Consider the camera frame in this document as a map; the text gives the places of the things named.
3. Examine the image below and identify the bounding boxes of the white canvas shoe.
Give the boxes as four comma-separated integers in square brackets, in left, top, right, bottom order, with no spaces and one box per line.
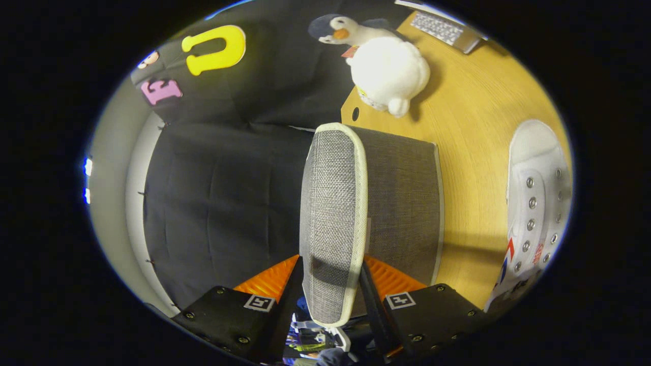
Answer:
[483,119,573,313]

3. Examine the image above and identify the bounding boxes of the penguin plush toy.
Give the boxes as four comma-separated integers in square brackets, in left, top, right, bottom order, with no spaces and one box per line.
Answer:
[308,14,407,49]

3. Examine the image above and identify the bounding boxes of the white plush toy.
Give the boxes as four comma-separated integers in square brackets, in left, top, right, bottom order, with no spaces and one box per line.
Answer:
[346,37,431,118]

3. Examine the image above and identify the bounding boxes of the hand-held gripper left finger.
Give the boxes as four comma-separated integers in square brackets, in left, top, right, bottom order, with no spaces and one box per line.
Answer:
[170,254,306,364]

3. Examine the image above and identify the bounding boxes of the grey fabric storage box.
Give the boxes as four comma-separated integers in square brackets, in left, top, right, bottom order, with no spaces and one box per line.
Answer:
[299,122,446,328]

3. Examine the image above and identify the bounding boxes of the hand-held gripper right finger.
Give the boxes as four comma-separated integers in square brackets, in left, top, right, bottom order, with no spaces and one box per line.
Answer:
[359,254,489,359]

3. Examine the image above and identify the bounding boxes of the grey patterned book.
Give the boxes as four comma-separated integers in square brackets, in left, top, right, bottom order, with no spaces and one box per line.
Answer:
[409,10,484,54]

